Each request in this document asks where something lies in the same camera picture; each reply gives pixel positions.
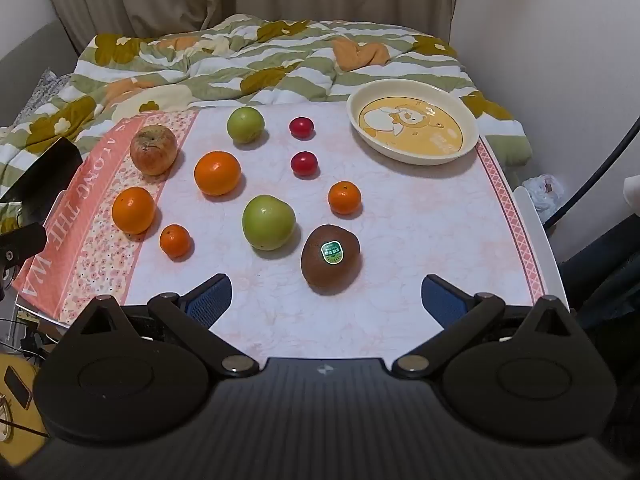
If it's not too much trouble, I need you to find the black phone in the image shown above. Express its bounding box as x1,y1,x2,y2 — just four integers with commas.
3,365,32,409

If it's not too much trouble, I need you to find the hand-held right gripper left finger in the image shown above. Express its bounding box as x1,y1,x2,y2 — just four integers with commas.
66,273,261,379

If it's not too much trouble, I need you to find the black cable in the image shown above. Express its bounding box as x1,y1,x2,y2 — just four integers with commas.
542,122,640,226

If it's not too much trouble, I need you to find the brown kiwi with sticker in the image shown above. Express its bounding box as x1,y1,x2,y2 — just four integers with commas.
300,224,361,290

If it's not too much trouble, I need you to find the person's leg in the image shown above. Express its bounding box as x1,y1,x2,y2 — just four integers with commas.
560,212,640,322

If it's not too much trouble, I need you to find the red cherry tomato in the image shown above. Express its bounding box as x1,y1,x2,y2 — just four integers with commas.
290,151,319,177
289,116,315,140

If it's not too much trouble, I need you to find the large green apple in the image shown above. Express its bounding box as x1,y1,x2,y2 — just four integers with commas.
242,195,297,251

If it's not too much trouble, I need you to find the cream plate with cartoon print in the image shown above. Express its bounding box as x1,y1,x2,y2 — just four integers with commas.
346,79,480,166

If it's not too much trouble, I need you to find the black device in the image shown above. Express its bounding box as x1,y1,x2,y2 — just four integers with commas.
0,222,48,269

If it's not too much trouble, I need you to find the white plastic bag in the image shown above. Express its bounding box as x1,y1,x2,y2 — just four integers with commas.
522,173,565,216

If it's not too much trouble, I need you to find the small green apple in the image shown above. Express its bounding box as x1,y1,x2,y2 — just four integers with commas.
226,106,266,144

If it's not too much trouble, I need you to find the large orange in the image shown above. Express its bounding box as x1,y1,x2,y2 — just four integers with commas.
193,150,243,197
111,186,157,235

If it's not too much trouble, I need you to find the wrinkled red apple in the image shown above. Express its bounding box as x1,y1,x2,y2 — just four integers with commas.
129,124,179,177

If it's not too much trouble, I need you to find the grey headboard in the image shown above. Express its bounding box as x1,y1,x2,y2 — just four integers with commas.
0,17,79,126

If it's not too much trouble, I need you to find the white table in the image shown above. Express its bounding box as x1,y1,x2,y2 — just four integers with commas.
10,186,571,333

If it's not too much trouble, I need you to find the pink printed tablecloth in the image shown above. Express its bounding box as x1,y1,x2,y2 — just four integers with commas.
11,101,549,327

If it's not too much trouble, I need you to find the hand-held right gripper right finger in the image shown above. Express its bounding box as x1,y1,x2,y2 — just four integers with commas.
390,273,584,380

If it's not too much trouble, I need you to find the grey patterned pillow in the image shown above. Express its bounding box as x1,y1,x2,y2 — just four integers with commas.
10,68,76,126

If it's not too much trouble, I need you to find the small orange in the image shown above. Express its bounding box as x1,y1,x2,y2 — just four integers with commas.
159,224,193,259
327,180,363,216

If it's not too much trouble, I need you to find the green striped floral blanket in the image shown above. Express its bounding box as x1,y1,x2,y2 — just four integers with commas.
0,14,532,221

